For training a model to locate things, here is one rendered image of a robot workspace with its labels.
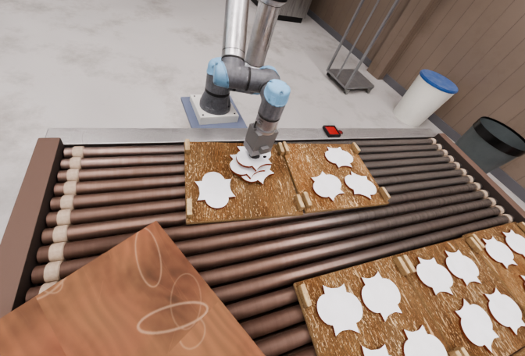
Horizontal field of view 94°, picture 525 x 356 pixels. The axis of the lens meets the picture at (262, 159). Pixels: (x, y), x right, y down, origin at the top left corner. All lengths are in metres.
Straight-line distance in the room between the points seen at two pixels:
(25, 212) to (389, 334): 1.05
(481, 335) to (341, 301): 0.47
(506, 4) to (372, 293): 4.10
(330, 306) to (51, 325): 0.64
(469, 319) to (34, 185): 1.38
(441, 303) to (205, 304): 0.78
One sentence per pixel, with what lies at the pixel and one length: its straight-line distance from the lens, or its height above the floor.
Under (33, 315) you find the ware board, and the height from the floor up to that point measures 1.04.
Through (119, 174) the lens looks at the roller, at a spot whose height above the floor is 0.91.
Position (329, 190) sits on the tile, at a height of 0.95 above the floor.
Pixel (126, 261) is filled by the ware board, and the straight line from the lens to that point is 0.66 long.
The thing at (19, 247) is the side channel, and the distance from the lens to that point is 0.85.
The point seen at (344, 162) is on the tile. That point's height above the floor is 0.95.
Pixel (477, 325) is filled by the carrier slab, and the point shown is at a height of 0.95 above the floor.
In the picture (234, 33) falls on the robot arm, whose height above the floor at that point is 1.35.
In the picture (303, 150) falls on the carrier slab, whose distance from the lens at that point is 1.14.
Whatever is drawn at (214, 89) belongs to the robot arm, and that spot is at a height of 1.03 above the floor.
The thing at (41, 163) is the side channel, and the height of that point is 0.95.
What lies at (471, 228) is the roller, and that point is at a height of 0.92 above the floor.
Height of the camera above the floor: 1.66
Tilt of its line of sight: 46 degrees down
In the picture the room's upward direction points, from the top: 22 degrees clockwise
